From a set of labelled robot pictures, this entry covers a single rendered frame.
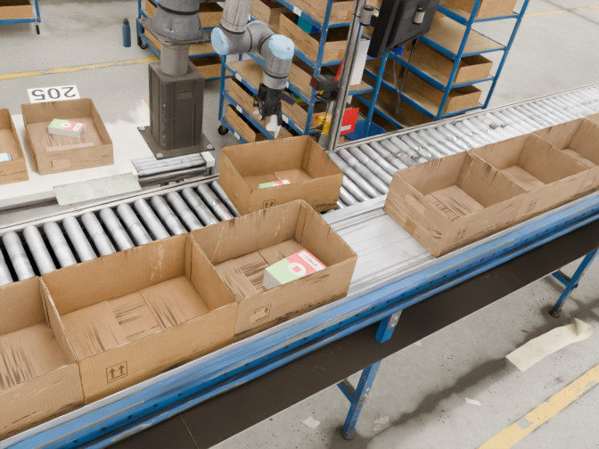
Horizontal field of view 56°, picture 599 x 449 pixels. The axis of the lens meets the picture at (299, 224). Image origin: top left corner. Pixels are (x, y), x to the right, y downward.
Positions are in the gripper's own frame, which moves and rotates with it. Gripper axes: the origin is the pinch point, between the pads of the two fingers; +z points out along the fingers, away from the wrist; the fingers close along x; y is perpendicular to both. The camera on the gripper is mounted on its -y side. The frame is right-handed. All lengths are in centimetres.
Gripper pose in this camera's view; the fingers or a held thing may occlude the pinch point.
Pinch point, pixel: (269, 126)
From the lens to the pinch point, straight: 224.0
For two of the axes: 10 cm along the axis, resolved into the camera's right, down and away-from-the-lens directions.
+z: -2.1, 6.9, 6.9
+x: 5.3, 6.7, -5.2
